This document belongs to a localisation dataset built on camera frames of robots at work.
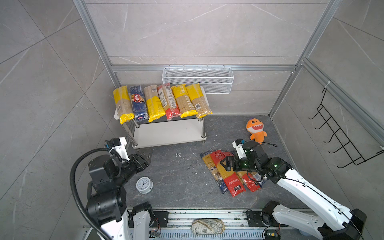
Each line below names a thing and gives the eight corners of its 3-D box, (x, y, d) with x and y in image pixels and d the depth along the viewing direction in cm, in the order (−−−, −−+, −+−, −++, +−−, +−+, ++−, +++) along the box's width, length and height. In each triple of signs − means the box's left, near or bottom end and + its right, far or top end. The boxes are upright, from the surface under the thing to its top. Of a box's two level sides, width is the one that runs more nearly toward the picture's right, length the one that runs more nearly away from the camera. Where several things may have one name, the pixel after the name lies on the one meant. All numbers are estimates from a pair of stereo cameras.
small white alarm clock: (136, 193, 83) (133, 191, 80) (139, 179, 89) (137, 176, 85) (151, 193, 83) (149, 191, 80) (154, 179, 89) (152, 176, 85)
